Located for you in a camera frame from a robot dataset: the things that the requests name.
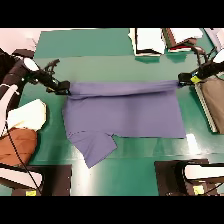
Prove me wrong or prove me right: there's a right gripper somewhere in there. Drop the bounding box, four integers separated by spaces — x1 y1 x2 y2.
177 71 198 88

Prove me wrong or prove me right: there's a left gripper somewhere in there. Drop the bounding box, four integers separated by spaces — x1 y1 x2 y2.
46 79 72 97

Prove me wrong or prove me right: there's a purple T-shirt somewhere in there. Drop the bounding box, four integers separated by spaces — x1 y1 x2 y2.
62 79 187 170

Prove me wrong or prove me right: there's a dark brown garment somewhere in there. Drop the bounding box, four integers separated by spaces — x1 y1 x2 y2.
163 28 198 53

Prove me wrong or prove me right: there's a grey-brown garment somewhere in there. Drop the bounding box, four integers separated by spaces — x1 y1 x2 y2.
194 75 224 135

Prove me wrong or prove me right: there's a pale garment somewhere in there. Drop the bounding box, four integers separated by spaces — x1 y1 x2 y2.
204 27 224 52

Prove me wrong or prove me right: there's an orange-brown garment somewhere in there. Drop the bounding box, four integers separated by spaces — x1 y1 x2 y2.
0 127 39 167

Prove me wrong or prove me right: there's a black cable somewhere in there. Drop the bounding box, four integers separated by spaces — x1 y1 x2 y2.
3 118 44 196
190 44 218 68

